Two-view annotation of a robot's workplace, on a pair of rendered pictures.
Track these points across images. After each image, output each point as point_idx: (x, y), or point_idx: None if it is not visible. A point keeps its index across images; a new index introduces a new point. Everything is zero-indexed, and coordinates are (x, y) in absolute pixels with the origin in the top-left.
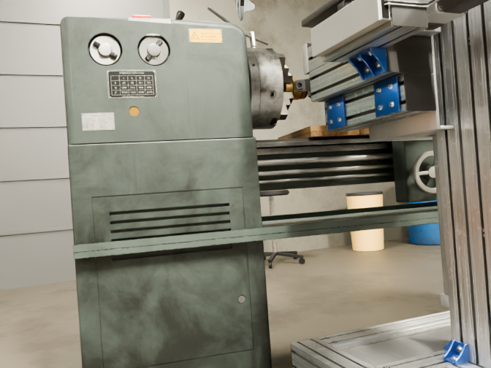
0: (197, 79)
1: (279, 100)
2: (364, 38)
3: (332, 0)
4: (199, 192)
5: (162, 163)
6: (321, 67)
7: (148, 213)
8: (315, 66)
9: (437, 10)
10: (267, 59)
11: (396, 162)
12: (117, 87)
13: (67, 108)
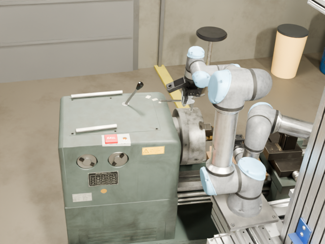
0: (144, 173)
1: (200, 161)
2: None
3: (225, 220)
4: (140, 224)
5: (119, 213)
6: (218, 215)
7: (110, 234)
8: (215, 207)
9: None
10: (196, 139)
11: (269, 197)
12: (94, 181)
13: (64, 191)
